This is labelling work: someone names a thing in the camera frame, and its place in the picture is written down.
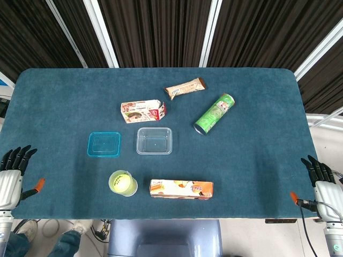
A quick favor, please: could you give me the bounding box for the clear plastic food container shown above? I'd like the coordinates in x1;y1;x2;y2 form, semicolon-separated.
136;127;173;156

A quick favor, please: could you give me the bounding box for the green chips can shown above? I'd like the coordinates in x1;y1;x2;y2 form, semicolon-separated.
194;93;236;137

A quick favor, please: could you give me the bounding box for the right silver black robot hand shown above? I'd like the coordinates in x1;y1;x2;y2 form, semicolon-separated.
290;154;343;223

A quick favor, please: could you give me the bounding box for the blue white sign board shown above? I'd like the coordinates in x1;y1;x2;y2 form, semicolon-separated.
0;71;16;89

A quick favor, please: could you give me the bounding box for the dark pleated curtain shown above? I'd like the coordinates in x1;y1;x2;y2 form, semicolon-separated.
0;0;343;115

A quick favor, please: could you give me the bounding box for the yellow tennis ball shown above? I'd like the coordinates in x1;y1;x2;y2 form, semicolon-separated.
111;171;132;192

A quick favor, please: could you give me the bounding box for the clear tennis ball tube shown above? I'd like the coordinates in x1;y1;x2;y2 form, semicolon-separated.
108;169;139;198

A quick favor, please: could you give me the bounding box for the blue plastic lid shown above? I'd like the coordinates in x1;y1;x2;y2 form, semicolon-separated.
87;131;122;158

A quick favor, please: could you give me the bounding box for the white floor cable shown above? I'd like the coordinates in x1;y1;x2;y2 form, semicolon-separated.
42;219;60;238

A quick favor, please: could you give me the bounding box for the blue jeans leg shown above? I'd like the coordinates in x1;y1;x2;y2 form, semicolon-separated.
49;230;81;257
5;232;30;257

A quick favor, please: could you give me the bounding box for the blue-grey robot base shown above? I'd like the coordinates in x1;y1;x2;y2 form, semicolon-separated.
108;219;223;257

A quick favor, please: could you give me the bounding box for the white sneaker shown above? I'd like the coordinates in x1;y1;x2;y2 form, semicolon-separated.
18;219;38;241
66;219;93;238

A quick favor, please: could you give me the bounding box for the blue velvet table cloth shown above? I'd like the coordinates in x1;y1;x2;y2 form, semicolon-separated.
0;67;322;221

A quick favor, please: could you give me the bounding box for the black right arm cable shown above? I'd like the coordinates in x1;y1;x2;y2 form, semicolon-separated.
297;199;321;257

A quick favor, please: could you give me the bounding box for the black floor cable bundle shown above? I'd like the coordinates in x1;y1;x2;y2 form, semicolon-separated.
90;219;112;243

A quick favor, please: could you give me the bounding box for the orange egg roll box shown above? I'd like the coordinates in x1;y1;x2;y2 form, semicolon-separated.
150;179;214;200

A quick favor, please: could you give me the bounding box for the thin grey frame post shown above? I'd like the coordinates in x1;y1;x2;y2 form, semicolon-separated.
44;0;88;68

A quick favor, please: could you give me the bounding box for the white metal rail frame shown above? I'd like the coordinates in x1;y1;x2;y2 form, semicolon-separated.
306;107;343;132

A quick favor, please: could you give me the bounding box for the black table control panel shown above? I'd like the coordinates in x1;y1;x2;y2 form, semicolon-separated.
265;218;297;224

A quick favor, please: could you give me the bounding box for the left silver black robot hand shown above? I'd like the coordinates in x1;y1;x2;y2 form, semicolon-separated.
0;145;46;212

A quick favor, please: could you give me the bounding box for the white frame post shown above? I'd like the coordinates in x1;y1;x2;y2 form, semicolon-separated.
294;20;343;81
199;0;223;68
83;0;120;69

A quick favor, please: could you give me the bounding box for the brown beige snack bar wrapper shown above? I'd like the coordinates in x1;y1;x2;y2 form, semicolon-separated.
164;77;207;101

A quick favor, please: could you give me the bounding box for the red white snack carton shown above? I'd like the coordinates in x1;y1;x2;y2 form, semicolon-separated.
121;99;167;124

